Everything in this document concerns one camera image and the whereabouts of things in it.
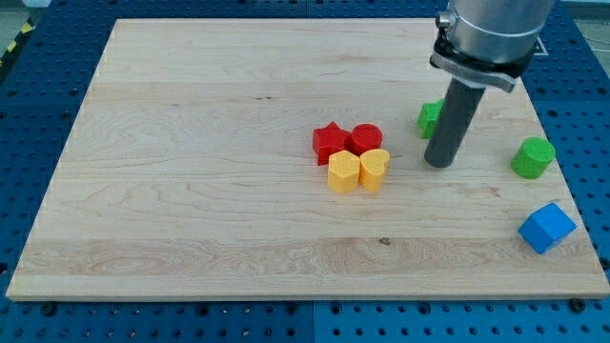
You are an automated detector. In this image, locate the red cylinder block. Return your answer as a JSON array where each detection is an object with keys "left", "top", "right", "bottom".
[{"left": 347, "top": 123, "right": 383, "bottom": 155}]

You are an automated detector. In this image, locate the red star block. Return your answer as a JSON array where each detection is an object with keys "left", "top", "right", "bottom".
[{"left": 313, "top": 121, "right": 351, "bottom": 166}]

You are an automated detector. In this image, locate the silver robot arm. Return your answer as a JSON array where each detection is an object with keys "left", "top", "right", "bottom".
[{"left": 430, "top": 0, "right": 555, "bottom": 92}]

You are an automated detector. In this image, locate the yellow heart block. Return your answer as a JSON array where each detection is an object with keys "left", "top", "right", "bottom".
[{"left": 358, "top": 149, "right": 391, "bottom": 192}]

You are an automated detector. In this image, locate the green star block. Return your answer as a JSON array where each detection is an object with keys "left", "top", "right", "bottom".
[{"left": 417, "top": 98, "right": 444, "bottom": 139}]

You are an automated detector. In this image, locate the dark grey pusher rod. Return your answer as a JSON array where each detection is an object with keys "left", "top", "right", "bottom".
[{"left": 424, "top": 78, "right": 485, "bottom": 169}]

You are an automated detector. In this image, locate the green cylinder block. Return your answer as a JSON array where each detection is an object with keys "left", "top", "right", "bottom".
[{"left": 511, "top": 137, "right": 556, "bottom": 179}]

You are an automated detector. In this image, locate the yellow pentagon block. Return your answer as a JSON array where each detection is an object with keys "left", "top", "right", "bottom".
[{"left": 327, "top": 151, "right": 360, "bottom": 193}]

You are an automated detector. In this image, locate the wooden board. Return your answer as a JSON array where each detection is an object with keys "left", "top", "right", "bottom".
[{"left": 7, "top": 19, "right": 609, "bottom": 301}]

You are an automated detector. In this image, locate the blue cube block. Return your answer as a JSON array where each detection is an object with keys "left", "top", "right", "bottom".
[{"left": 518, "top": 203, "right": 577, "bottom": 254}]

